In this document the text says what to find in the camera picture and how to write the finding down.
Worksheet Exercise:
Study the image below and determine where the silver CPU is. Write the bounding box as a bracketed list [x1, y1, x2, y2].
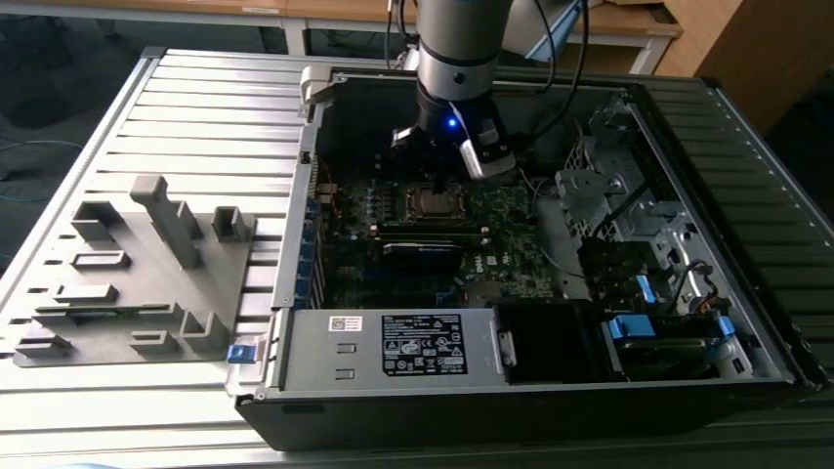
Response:
[416, 191, 459, 216]

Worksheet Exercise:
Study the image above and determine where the metal socket cover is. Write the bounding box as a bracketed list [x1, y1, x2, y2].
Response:
[407, 183, 472, 226]

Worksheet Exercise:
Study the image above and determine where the CPU socket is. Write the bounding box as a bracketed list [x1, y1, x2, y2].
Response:
[402, 183, 474, 227]

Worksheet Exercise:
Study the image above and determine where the silver metal drive cage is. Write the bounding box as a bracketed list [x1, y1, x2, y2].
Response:
[552, 97, 698, 245]

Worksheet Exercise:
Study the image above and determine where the green motherboard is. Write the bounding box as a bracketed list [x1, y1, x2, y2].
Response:
[316, 163, 572, 310]

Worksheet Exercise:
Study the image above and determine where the black graphics card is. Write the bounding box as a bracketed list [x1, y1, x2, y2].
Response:
[379, 238, 468, 287]

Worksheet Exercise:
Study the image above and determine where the black plastic air shroud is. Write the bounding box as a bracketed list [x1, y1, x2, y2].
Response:
[498, 301, 608, 386]

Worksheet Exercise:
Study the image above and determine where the grey power supply unit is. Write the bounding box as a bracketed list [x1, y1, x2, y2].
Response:
[279, 307, 510, 392]

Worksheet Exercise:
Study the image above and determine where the hard disk blue carrier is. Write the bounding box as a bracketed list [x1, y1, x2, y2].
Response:
[603, 314, 715, 383]

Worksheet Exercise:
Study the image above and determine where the grey parts rack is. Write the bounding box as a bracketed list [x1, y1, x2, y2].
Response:
[11, 174, 259, 368]

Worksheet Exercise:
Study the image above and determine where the wooden cabinet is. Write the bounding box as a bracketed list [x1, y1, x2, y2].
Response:
[654, 0, 834, 136]

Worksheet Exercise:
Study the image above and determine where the black PC case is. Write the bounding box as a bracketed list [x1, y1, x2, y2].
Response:
[224, 64, 834, 453]

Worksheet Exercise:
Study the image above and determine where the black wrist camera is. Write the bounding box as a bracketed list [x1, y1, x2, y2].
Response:
[388, 125, 422, 150]

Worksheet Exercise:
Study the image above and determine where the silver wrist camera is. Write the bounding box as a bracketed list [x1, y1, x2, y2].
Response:
[459, 121, 518, 181]

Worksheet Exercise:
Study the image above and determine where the pale grey case handle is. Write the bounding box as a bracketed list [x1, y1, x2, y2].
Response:
[297, 66, 335, 119]

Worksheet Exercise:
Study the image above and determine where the thick black cable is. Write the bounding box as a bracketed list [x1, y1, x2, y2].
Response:
[588, 180, 650, 245]

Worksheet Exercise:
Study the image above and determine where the wooden desk white frame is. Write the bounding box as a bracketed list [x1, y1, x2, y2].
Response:
[285, 0, 684, 75]

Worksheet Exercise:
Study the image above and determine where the black disk bay bracket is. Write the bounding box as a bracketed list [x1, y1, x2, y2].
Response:
[576, 237, 663, 314]

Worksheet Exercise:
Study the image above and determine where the black cable with plug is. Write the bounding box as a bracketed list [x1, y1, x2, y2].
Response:
[668, 258, 712, 308]

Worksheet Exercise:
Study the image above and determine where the blue floor cable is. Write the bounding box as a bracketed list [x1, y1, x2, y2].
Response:
[0, 138, 85, 153]

